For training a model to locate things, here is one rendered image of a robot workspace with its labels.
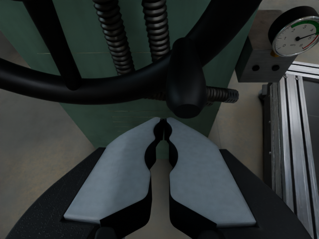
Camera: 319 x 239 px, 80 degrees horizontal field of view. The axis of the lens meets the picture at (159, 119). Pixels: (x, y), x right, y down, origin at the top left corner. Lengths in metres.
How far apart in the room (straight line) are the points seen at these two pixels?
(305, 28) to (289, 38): 0.02
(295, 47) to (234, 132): 0.69
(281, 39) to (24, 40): 0.43
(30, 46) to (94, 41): 0.13
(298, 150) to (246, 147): 0.26
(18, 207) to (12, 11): 0.79
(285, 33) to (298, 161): 0.51
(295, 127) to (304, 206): 0.26
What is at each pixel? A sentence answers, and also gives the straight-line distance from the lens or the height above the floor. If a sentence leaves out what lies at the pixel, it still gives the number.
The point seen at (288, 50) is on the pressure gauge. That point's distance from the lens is 0.36.
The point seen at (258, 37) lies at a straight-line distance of 0.40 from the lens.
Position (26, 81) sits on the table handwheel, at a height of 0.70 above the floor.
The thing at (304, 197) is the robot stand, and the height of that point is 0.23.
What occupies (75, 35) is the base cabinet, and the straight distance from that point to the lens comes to 0.40.
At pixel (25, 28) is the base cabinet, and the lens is 0.44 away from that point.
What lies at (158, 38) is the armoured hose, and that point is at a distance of 0.22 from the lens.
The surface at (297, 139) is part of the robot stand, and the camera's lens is 0.80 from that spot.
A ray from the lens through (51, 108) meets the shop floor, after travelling 1.20.
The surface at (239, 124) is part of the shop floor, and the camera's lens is 1.03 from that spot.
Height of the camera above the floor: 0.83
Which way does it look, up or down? 58 degrees down
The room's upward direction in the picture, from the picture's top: 4 degrees counter-clockwise
